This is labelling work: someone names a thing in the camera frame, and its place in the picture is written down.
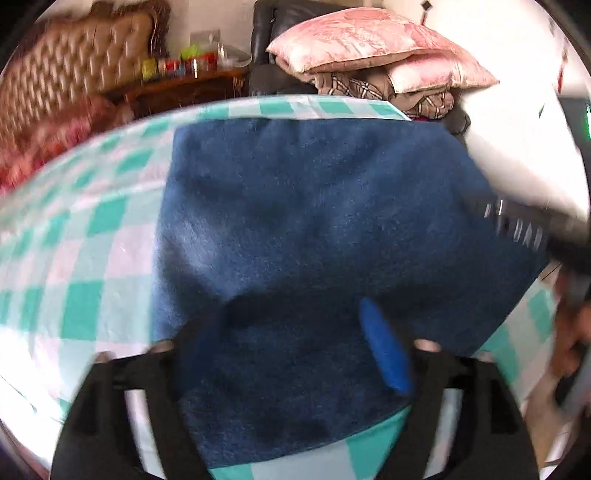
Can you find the dark wooden nightstand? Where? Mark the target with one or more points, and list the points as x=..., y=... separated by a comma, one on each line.
x=184, y=90

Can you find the large pink pillow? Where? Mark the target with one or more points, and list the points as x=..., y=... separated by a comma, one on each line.
x=369, y=37

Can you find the colourful items on nightstand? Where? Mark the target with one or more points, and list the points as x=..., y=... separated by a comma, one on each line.
x=171, y=67

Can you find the folded plaid blanket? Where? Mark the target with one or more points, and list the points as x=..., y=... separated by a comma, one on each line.
x=355, y=87

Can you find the red floral pillow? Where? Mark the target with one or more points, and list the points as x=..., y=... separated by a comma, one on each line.
x=55, y=134

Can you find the green plastic item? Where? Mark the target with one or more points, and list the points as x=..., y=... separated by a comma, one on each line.
x=191, y=51

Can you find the teal checked bed sheet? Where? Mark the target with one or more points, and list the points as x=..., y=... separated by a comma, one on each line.
x=92, y=254

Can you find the dark blue towel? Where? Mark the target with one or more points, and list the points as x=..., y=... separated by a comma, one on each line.
x=300, y=207

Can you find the person's right hand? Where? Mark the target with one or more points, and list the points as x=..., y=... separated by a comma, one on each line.
x=565, y=341

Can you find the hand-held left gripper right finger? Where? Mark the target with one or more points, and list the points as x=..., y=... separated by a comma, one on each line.
x=385, y=350

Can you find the yellow container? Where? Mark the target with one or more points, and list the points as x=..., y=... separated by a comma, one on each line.
x=149, y=70

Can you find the dark grey cloth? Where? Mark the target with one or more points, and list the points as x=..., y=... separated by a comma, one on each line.
x=457, y=123

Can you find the brown tufted headboard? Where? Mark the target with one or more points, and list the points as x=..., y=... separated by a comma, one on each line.
x=78, y=60

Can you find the small pink pillow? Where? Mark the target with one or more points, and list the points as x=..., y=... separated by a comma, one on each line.
x=438, y=76

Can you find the black leather chair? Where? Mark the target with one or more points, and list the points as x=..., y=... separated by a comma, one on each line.
x=261, y=27

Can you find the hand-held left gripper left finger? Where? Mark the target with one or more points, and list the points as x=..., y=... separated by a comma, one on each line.
x=180, y=353

